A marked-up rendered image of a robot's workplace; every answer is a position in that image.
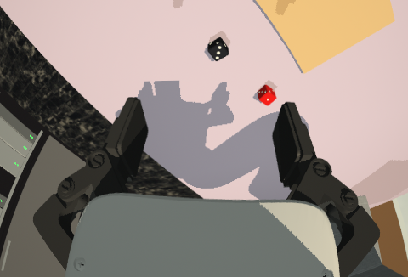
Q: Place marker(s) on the red die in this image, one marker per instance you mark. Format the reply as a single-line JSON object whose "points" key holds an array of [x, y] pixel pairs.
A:
{"points": [[266, 95]]}

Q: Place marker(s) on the orange mat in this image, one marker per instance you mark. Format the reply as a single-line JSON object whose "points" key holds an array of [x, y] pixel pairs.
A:
{"points": [[317, 30]]}

